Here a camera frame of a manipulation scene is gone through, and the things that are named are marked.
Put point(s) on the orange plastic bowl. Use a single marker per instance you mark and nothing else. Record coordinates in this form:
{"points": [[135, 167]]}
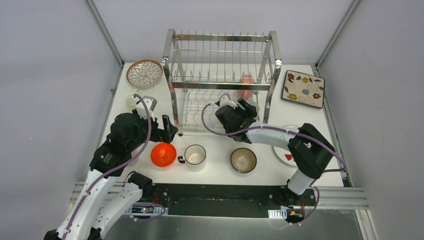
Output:
{"points": [[163, 155]]}

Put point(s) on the pink mug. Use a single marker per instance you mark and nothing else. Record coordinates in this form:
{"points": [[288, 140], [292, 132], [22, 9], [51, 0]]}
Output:
{"points": [[247, 92]]}

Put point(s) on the square floral plate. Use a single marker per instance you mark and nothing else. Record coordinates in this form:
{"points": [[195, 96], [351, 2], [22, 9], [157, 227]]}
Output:
{"points": [[304, 89]]}

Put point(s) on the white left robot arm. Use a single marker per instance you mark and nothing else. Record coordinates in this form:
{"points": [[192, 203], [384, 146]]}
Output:
{"points": [[129, 131]]}

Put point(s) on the light green mug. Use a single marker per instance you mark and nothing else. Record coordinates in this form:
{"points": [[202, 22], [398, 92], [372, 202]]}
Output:
{"points": [[131, 101]]}

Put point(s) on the beige bowl dark rim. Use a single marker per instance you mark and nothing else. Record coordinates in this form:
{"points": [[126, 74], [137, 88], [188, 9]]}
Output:
{"points": [[243, 160]]}

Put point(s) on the stainless steel dish rack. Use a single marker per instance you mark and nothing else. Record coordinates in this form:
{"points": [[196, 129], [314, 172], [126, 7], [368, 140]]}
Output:
{"points": [[200, 67]]}

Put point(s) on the white ribbed mug black rim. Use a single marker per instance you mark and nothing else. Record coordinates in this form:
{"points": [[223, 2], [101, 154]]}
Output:
{"points": [[194, 157]]}

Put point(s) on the brown floral round plate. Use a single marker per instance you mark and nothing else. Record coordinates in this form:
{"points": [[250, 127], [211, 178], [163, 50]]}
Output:
{"points": [[144, 73]]}

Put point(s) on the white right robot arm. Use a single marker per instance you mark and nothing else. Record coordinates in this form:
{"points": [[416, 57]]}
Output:
{"points": [[309, 148]]}

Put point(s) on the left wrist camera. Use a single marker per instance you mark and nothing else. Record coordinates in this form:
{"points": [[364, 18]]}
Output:
{"points": [[144, 105]]}

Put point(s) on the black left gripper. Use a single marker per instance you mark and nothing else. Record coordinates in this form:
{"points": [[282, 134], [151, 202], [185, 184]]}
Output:
{"points": [[164, 129]]}

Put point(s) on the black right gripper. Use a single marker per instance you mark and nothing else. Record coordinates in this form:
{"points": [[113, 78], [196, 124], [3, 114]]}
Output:
{"points": [[250, 112]]}

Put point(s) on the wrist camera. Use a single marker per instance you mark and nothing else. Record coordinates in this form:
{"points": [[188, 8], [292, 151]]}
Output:
{"points": [[144, 105], [225, 100]]}

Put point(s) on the mint green bowl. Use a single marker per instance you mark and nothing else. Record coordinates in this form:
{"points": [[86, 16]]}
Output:
{"points": [[255, 104]]}

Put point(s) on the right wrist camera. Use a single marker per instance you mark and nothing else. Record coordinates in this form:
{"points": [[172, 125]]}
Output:
{"points": [[225, 100]]}

